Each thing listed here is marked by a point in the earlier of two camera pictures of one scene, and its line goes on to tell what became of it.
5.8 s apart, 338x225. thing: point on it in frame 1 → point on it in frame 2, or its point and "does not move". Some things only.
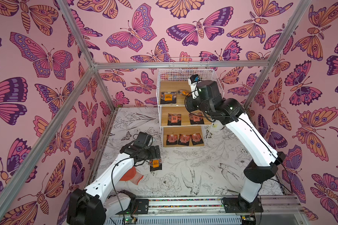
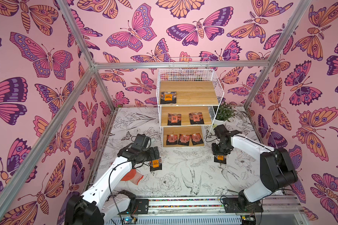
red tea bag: (174, 119) does not move
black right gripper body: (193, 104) → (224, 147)
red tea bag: (195, 119) does not move
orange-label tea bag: (183, 93) → (221, 157)
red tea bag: (196, 138) does not move
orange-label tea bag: (167, 97) does not move
